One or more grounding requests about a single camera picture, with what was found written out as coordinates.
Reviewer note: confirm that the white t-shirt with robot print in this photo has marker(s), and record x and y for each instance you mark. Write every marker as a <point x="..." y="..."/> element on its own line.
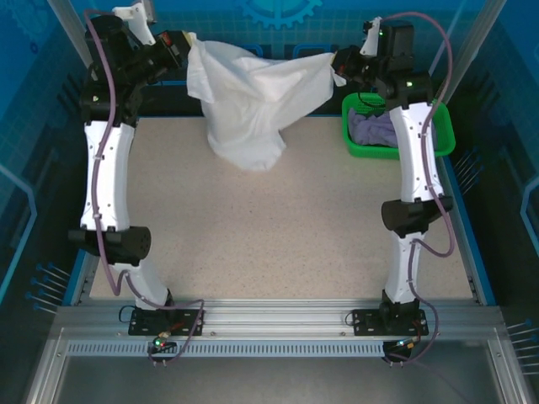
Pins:
<point x="252" y="92"/>

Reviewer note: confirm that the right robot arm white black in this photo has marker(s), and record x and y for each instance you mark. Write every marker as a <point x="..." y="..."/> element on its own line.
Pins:
<point x="414" y="160"/>

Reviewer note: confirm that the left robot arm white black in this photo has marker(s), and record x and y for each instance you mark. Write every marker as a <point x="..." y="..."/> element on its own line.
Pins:
<point x="109" y="177"/>

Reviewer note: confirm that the purple t-shirt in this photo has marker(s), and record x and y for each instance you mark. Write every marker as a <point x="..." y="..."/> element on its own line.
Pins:
<point x="370" y="126"/>

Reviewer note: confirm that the green plastic basket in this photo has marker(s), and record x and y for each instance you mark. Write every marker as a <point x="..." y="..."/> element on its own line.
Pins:
<point x="353" y="147"/>

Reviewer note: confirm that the small connector board with LED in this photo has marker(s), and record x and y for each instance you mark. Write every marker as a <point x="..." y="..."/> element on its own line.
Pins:
<point x="162" y="343"/>
<point x="406" y="344"/>

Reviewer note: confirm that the grey metal tray panel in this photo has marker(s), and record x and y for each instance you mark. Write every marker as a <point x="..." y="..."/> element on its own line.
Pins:
<point x="269" y="379"/>

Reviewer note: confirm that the aluminium frame post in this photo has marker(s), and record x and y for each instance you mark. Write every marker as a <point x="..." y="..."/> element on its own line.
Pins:
<point x="71" y="25"/>
<point x="475" y="42"/>

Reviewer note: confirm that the aluminium side rail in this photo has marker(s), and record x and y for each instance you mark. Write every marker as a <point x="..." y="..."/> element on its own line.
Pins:
<point x="84" y="286"/>
<point x="465" y="252"/>

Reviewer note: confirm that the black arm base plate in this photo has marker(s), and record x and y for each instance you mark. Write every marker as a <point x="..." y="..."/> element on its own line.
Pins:
<point x="366" y="324"/>
<point x="143" y="326"/>

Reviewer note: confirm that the aluminium front frame rail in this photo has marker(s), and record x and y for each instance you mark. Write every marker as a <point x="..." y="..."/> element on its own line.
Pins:
<point x="273" y="313"/>

